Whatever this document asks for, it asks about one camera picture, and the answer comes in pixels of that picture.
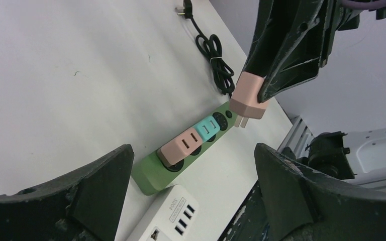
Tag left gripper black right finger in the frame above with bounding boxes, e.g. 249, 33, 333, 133
254, 143, 386, 240

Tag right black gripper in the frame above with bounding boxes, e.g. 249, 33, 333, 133
244, 1, 386, 103

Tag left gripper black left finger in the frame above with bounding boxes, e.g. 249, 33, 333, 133
0, 144, 134, 240

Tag dark green power strip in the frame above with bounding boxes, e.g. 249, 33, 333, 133
131, 102, 237, 196

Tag beige plug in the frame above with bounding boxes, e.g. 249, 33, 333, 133
229, 71, 269, 128

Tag long white power strip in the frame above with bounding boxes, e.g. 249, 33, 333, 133
127, 184, 200, 241

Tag pink plug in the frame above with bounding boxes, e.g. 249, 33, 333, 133
157, 128, 203, 167

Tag teal plug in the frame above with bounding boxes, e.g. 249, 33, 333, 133
193, 115, 221, 142

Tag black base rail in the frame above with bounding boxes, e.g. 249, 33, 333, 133
218, 182, 269, 241

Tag black power cable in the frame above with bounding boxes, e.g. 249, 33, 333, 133
174, 0, 236, 99

